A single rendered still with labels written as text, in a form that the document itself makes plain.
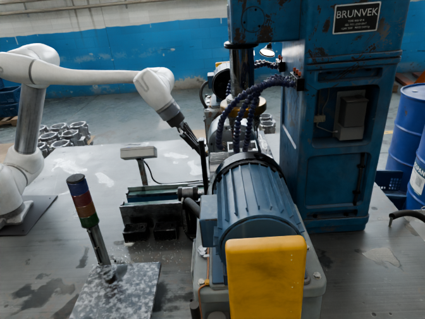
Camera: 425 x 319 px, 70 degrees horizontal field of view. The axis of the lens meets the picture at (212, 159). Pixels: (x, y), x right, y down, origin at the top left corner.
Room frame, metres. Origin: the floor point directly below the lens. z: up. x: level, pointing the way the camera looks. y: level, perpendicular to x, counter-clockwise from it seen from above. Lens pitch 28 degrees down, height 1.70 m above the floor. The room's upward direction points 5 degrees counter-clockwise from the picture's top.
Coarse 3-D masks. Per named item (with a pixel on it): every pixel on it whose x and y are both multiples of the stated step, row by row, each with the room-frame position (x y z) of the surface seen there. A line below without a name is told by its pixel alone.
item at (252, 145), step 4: (228, 144) 1.18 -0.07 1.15; (232, 144) 1.20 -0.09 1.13; (240, 144) 1.20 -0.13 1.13; (252, 144) 1.18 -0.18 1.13; (228, 148) 1.14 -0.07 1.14; (232, 148) 1.18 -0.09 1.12; (240, 148) 1.19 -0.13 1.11; (252, 148) 1.18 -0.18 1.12; (256, 148) 1.12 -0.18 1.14; (228, 152) 1.10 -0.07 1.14; (232, 152) 1.10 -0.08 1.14; (240, 152) 1.10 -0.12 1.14; (256, 152) 1.10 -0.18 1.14; (228, 156) 1.10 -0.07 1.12
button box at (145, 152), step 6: (120, 150) 1.37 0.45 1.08; (126, 150) 1.36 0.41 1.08; (132, 150) 1.36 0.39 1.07; (138, 150) 1.36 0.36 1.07; (144, 150) 1.36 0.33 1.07; (150, 150) 1.35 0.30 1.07; (156, 150) 1.40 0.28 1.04; (120, 156) 1.35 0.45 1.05; (126, 156) 1.34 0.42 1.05; (132, 156) 1.34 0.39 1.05; (138, 156) 1.34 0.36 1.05; (144, 156) 1.34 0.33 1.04; (150, 156) 1.35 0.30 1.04; (156, 156) 1.37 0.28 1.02
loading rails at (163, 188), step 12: (132, 192) 1.22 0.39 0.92; (144, 192) 1.21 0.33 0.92; (156, 192) 1.20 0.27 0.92; (168, 192) 1.20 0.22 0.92; (120, 204) 1.11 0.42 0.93; (132, 204) 1.12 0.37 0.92; (144, 204) 1.09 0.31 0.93; (156, 204) 1.09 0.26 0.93; (168, 204) 1.08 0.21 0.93; (180, 204) 1.08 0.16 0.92; (132, 216) 1.09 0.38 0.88; (144, 216) 1.09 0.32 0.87; (156, 216) 1.09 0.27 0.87; (168, 216) 1.08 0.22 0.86; (180, 216) 1.08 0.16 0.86
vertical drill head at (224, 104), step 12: (228, 12) 1.13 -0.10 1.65; (228, 24) 1.14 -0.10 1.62; (228, 36) 1.14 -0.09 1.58; (252, 48) 1.12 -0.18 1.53; (240, 60) 1.11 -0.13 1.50; (252, 60) 1.12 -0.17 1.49; (240, 72) 1.11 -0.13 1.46; (252, 72) 1.12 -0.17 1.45; (240, 84) 1.11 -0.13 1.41; (252, 84) 1.12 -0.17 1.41; (228, 96) 1.16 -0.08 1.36; (264, 108) 1.10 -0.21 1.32
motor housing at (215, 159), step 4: (212, 156) 1.15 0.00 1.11; (216, 156) 1.15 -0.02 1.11; (220, 156) 1.15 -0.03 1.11; (224, 156) 1.14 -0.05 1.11; (212, 160) 1.13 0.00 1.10; (216, 160) 1.13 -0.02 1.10; (220, 160) 1.12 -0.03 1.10; (212, 164) 1.12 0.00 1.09; (216, 164) 1.12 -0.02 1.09; (212, 176) 1.08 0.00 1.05
